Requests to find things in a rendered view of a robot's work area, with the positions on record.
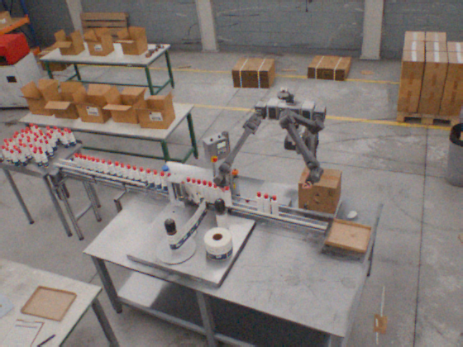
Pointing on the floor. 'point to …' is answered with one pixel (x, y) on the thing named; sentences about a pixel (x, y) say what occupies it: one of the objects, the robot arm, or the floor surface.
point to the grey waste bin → (455, 165)
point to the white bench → (11, 280)
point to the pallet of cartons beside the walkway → (431, 78)
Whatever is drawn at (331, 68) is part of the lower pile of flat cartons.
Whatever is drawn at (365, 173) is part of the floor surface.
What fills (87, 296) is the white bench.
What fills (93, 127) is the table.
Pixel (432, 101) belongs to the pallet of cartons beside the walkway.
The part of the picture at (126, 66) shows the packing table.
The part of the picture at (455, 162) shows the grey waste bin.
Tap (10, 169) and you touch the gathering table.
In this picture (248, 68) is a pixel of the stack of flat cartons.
